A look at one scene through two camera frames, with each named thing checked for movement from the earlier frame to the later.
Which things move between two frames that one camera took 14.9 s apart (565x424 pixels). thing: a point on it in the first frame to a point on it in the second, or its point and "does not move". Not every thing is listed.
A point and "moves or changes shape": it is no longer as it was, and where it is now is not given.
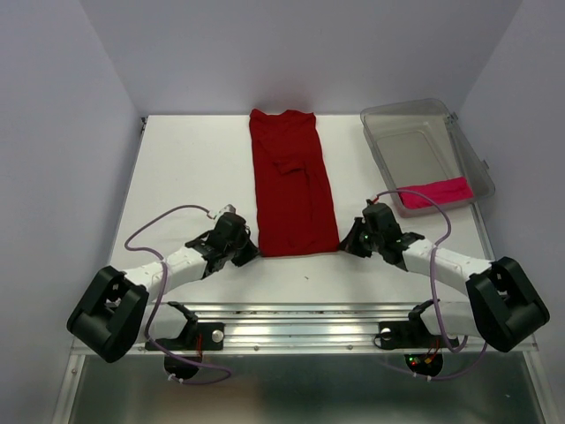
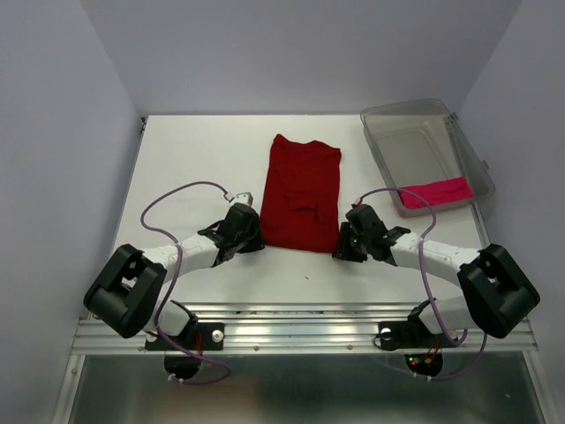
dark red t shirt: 297,209 moves or changes shape
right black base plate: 410,334 does not move
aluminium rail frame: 306,363 does not move
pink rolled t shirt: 440,192 does not move
